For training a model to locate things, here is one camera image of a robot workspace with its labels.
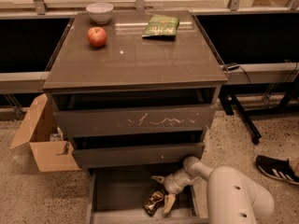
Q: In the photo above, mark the grey top drawer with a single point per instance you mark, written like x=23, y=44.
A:
x=135, y=120

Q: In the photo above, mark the grey drawer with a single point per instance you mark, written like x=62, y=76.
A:
x=137, y=149
x=118, y=195
x=135, y=120

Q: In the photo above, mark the green chip bag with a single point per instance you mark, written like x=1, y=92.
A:
x=161, y=25

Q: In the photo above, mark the small can in box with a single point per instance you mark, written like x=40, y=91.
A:
x=56, y=137

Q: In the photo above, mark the black white sneaker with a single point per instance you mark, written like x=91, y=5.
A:
x=277, y=169

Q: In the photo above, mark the small black device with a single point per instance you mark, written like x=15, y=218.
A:
x=231, y=67

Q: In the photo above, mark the dark grey drawer cabinet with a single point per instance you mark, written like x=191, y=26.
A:
x=131, y=70

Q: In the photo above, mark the grey middle drawer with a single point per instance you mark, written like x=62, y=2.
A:
x=137, y=149

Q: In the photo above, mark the grey bottom drawer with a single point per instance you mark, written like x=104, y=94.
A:
x=118, y=195

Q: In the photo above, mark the black table leg frame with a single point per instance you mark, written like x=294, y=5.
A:
x=228, y=97

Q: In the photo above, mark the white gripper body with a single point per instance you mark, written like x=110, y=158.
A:
x=172, y=183

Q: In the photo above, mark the red apple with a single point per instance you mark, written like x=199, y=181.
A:
x=97, y=37

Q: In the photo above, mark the white ceramic bowl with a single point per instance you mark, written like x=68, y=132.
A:
x=101, y=13

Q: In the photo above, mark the crushed orange can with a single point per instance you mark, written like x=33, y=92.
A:
x=154, y=202

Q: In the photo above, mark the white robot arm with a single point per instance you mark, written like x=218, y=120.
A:
x=232, y=197

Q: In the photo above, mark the brown cardboard box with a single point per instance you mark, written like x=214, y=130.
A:
x=35, y=130

